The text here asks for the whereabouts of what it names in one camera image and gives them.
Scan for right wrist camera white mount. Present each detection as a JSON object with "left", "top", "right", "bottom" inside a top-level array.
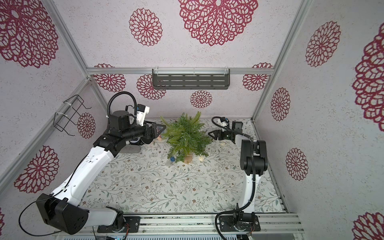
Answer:
[{"left": 218, "top": 117, "right": 230, "bottom": 129}]

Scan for small green christmas tree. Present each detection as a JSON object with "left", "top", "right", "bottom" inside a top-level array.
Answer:
[{"left": 160, "top": 112, "right": 213, "bottom": 163}]

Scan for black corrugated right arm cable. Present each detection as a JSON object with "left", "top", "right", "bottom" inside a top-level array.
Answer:
[{"left": 211, "top": 116, "right": 256, "bottom": 240}]

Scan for black wire wall basket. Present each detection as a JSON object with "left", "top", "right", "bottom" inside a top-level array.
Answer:
[{"left": 53, "top": 95, "right": 91, "bottom": 137}]

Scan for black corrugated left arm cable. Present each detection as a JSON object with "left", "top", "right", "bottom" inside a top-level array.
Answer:
[{"left": 106, "top": 91, "right": 138, "bottom": 119}]

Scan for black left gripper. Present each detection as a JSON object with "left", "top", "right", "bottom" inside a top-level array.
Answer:
[{"left": 122, "top": 121, "right": 166, "bottom": 142}]

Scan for grey fabric glasses case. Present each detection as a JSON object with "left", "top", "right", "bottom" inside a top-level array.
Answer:
[{"left": 120, "top": 145, "right": 141, "bottom": 154}]

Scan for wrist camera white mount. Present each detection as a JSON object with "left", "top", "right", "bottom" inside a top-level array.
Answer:
[
  {"left": 218, "top": 117, "right": 230, "bottom": 129},
  {"left": 136, "top": 104, "right": 150, "bottom": 126}
]

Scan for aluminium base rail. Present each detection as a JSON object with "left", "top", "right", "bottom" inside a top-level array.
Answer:
[{"left": 53, "top": 212, "right": 305, "bottom": 240}]

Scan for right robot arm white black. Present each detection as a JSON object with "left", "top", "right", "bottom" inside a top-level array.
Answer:
[{"left": 208, "top": 117, "right": 268, "bottom": 225}]

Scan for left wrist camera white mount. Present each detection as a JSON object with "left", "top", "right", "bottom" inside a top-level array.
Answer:
[{"left": 136, "top": 104, "right": 150, "bottom": 126}]

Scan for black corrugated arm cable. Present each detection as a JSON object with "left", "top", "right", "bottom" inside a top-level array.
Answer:
[
  {"left": 211, "top": 116, "right": 256, "bottom": 240},
  {"left": 106, "top": 91, "right": 138, "bottom": 119}
]

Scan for grey slotted wall shelf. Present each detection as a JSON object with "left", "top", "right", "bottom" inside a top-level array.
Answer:
[{"left": 152, "top": 69, "right": 231, "bottom": 90}]

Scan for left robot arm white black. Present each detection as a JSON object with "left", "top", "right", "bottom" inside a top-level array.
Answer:
[{"left": 36, "top": 111, "right": 166, "bottom": 235}]

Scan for string lights with rattan balls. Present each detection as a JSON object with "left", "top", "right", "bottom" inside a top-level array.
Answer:
[{"left": 167, "top": 141, "right": 231, "bottom": 165}]

